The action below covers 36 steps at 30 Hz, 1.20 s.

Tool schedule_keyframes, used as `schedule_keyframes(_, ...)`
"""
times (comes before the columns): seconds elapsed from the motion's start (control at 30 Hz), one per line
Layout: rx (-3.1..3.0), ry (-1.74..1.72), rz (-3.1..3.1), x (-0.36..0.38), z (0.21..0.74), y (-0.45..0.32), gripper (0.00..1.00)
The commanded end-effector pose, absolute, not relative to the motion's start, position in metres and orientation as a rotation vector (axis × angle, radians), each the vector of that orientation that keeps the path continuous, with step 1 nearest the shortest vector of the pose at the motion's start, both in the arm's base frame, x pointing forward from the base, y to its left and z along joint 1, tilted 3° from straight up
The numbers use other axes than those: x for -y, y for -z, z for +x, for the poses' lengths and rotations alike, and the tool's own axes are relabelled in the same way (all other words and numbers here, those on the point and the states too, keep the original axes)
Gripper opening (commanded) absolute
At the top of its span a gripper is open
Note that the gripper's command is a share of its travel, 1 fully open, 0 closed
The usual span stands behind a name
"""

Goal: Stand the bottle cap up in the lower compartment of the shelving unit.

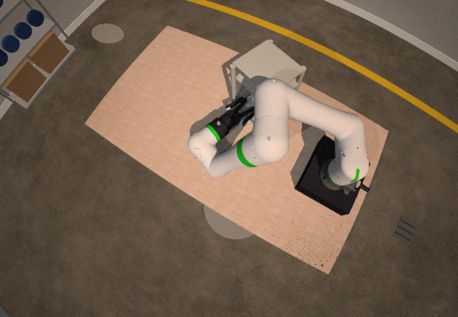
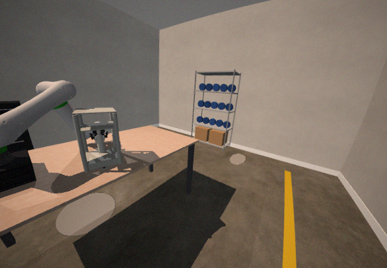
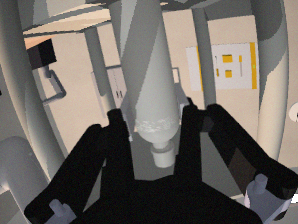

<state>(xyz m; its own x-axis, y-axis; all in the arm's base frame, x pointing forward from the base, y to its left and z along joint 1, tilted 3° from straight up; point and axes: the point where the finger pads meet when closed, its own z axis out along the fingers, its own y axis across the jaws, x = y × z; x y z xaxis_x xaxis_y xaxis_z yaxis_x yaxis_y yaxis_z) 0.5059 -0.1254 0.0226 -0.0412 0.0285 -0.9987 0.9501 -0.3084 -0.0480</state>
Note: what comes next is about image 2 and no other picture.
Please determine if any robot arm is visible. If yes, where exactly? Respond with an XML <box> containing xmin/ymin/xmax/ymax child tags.
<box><xmin>0</xmin><ymin>81</ymin><xmax>77</xmax><ymax>166</ymax></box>

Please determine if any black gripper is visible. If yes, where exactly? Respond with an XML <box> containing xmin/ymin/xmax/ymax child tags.
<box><xmin>89</xmin><ymin>130</ymin><xmax>108</xmax><ymax>143</ymax></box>

